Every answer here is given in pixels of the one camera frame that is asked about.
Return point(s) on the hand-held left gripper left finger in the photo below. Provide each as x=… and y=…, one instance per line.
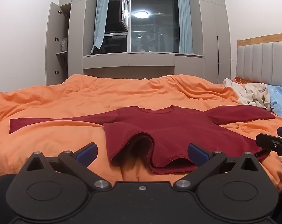
x=87, y=153

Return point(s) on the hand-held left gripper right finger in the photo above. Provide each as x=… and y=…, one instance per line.
x=197, y=155

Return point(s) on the dark red long-sleeved shirt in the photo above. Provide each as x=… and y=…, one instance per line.
x=178, y=130

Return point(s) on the light blue printed cloth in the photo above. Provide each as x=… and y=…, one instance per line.
x=280, y=100

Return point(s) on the cream crumpled cloth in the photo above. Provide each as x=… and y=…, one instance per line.
x=253, y=93

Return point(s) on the orange blanket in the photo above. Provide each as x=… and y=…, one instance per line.
x=61, y=98

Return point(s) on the small red-orange cloth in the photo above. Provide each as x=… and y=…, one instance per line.
x=238, y=79

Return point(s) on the grey padded wooden headboard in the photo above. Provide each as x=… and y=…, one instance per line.
x=267, y=60

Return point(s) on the grey open wardrobe door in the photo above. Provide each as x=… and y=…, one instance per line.
x=52, y=51

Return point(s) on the grey window bench cabinet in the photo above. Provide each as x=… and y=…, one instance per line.
x=143, y=60

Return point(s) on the white plastic bag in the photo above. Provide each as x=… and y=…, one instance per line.
x=64, y=44

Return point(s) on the grey wardrobe with open shelves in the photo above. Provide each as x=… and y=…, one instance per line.
x=77, y=39

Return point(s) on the grey closed wardrobe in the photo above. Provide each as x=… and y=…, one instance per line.
x=211, y=39

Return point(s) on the light blue curtain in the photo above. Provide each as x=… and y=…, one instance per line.
x=100, y=16
x=185, y=23

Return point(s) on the large glass window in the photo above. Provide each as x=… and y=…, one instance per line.
x=155, y=28

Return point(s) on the open window sash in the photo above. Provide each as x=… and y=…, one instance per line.
x=124, y=9

